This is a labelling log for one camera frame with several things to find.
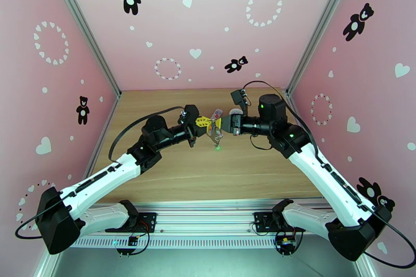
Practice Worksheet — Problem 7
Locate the silver keyring with chain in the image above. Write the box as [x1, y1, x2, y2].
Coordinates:
[210, 118, 225, 148]

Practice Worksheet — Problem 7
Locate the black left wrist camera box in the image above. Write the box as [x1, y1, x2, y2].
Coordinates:
[179, 104, 200, 124]

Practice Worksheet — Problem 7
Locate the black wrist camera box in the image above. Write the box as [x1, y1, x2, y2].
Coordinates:
[179, 104, 200, 124]
[230, 89, 249, 109]

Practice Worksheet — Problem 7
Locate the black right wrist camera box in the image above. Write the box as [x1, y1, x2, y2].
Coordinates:
[230, 89, 249, 109]

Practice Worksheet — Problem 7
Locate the black left camera cable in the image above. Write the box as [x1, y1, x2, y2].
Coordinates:
[14, 105, 184, 240]

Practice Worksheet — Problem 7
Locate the black camera cable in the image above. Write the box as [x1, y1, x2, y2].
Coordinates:
[242, 80, 416, 269]
[14, 105, 184, 240]

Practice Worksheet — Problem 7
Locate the black right camera cable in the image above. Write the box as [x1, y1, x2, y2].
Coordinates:
[242, 80, 416, 269]

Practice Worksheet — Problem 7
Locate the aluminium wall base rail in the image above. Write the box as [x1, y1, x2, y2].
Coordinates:
[92, 96, 122, 156]

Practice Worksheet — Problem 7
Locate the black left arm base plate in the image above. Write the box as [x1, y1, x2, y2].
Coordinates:
[105, 212, 158, 233]

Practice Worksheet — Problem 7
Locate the aluminium mounting rail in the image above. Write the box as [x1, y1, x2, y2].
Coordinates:
[51, 202, 361, 237]

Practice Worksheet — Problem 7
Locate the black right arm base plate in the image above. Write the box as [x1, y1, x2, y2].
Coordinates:
[253, 212, 307, 233]

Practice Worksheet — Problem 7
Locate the aluminium frame post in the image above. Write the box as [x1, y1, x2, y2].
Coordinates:
[285, 0, 362, 96]
[44, 0, 122, 98]

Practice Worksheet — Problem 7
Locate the perforated metal cable tray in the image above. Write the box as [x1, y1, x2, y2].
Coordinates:
[61, 235, 355, 250]

